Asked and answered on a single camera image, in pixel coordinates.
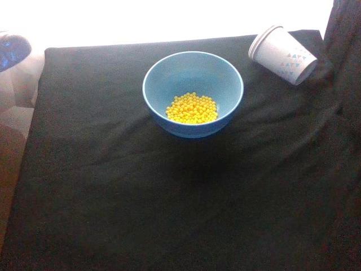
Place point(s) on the black table cloth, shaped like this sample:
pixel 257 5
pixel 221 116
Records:
pixel 169 197

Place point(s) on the black hanging curtain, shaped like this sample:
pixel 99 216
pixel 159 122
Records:
pixel 347 42

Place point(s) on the pile of yellow beads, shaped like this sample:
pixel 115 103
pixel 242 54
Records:
pixel 191 110

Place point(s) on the white paper cup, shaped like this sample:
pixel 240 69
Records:
pixel 276 53

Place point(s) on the light blue bowl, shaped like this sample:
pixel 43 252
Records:
pixel 191 73

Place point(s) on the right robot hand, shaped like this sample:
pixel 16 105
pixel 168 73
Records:
pixel 14 52

